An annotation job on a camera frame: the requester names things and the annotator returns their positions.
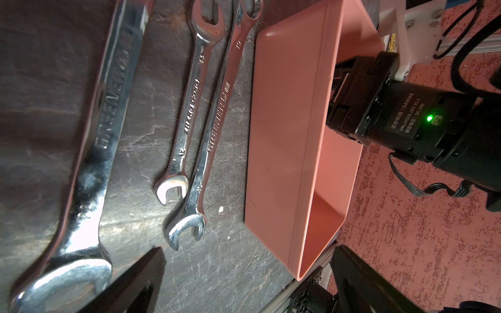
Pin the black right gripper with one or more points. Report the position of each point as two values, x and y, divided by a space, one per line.
368 105

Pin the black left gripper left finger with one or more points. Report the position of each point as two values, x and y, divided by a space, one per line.
137 290

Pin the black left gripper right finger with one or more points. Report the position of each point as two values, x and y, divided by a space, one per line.
362 289

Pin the small silver combination wrench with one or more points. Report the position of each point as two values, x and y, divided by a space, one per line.
206 35

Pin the pink plastic storage box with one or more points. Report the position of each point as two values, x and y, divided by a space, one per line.
300 173

